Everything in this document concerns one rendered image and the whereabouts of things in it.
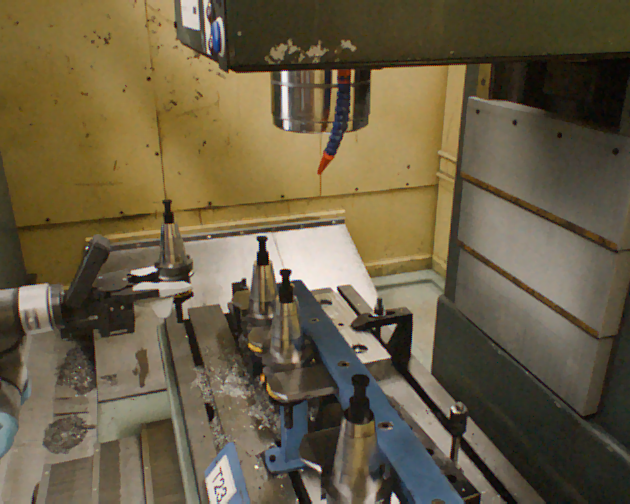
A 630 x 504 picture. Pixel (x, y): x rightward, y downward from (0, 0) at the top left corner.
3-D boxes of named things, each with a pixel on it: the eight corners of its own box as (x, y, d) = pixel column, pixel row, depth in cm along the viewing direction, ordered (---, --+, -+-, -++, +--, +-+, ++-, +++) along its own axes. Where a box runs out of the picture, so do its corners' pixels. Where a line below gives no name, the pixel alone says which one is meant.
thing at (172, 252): (191, 262, 97) (187, 223, 94) (164, 268, 94) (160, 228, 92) (181, 253, 100) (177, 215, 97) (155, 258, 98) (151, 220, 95)
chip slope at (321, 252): (98, 445, 144) (82, 353, 133) (98, 316, 202) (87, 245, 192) (427, 376, 170) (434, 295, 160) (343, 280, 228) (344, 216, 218)
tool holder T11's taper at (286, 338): (308, 357, 69) (307, 306, 67) (270, 360, 69) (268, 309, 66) (303, 337, 73) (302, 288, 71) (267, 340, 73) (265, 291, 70)
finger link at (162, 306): (195, 311, 99) (138, 314, 98) (192, 279, 96) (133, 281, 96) (193, 320, 96) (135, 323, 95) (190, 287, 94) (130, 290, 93)
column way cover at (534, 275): (580, 422, 109) (641, 141, 89) (446, 305, 150) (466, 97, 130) (602, 417, 110) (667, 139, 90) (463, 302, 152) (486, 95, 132)
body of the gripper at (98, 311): (136, 311, 103) (61, 323, 99) (130, 265, 99) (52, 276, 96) (139, 332, 96) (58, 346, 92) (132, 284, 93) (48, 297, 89)
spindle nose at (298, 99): (390, 128, 94) (394, 47, 90) (303, 139, 87) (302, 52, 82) (334, 113, 107) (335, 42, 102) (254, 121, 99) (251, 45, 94)
